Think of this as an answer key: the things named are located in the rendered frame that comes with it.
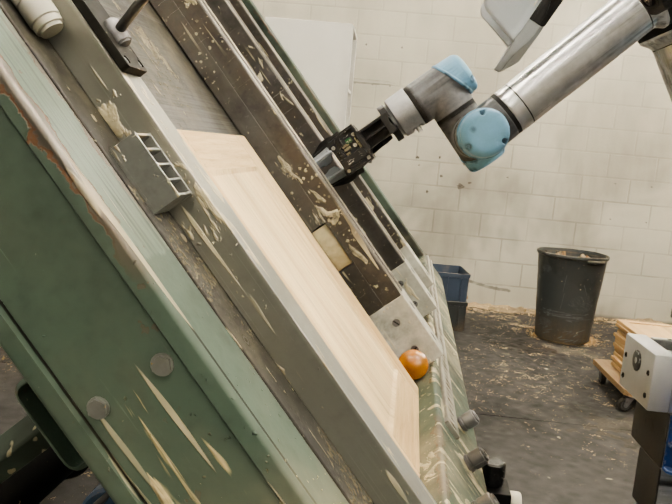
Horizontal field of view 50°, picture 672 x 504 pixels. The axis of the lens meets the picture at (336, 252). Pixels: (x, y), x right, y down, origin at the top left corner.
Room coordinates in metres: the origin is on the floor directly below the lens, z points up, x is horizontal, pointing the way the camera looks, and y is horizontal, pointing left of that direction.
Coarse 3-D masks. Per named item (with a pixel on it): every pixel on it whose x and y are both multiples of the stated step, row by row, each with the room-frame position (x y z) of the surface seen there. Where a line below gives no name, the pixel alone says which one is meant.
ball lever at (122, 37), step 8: (136, 0) 0.69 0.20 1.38; (144, 0) 0.69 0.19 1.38; (128, 8) 0.70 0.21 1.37; (136, 8) 0.69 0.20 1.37; (128, 16) 0.70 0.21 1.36; (136, 16) 0.70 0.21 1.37; (112, 24) 0.71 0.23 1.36; (120, 24) 0.71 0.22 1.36; (128, 24) 0.71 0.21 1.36; (112, 32) 0.71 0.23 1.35; (120, 32) 0.71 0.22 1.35; (120, 40) 0.71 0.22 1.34; (128, 40) 0.72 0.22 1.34
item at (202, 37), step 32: (160, 0) 1.25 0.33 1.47; (192, 0) 1.24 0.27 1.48; (192, 32) 1.24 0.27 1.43; (224, 32) 1.28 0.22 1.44; (224, 64) 1.24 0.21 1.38; (224, 96) 1.23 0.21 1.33; (256, 96) 1.23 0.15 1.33; (256, 128) 1.23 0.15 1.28; (288, 128) 1.23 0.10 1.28; (288, 160) 1.22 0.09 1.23; (288, 192) 1.22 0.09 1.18; (320, 192) 1.22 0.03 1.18; (320, 224) 1.22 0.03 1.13; (352, 224) 1.21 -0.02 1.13; (352, 256) 1.21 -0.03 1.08; (352, 288) 1.21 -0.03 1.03; (384, 288) 1.21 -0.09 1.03; (384, 320) 1.21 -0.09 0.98; (416, 320) 1.20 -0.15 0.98
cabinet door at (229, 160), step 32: (224, 160) 0.93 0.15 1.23; (256, 160) 1.11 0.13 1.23; (224, 192) 0.85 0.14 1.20; (256, 192) 0.99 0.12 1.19; (256, 224) 0.88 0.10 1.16; (288, 224) 1.04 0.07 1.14; (288, 256) 0.92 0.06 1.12; (320, 256) 1.09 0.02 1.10; (288, 288) 0.81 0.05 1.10; (320, 288) 0.97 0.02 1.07; (320, 320) 0.86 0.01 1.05; (352, 320) 1.02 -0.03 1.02; (352, 352) 0.90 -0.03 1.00; (384, 352) 1.07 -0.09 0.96; (384, 384) 0.95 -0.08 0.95; (384, 416) 0.84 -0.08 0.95; (416, 416) 0.98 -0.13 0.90; (416, 448) 0.87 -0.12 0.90
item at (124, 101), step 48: (96, 48) 0.70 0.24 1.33; (96, 96) 0.70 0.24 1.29; (144, 96) 0.71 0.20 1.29; (192, 192) 0.69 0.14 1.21; (192, 240) 0.69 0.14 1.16; (240, 240) 0.69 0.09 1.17; (240, 288) 0.68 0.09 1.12; (288, 336) 0.68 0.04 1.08; (336, 384) 0.67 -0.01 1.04; (336, 432) 0.67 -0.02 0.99; (384, 432) 0.71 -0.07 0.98; (384, 480) 0.67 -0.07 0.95
